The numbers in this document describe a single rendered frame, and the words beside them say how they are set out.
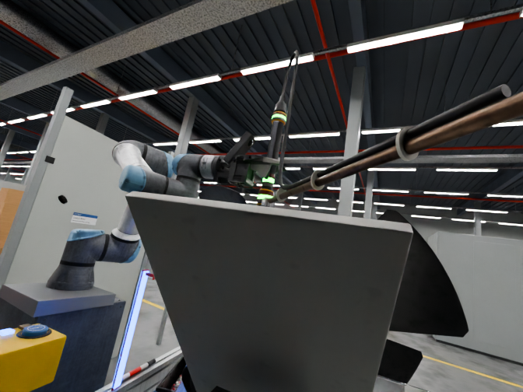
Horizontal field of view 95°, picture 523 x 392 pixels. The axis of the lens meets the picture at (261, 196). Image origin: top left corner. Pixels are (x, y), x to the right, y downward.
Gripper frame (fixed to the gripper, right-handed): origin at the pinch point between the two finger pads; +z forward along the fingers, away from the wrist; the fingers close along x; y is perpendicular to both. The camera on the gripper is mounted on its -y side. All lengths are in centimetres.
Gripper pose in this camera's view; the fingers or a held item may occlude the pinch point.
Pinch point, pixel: (280, 164)
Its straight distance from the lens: 69.3
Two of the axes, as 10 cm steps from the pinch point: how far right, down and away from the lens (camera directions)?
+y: -1.7, 9.7, -1.9
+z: 9.3, 1.0, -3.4
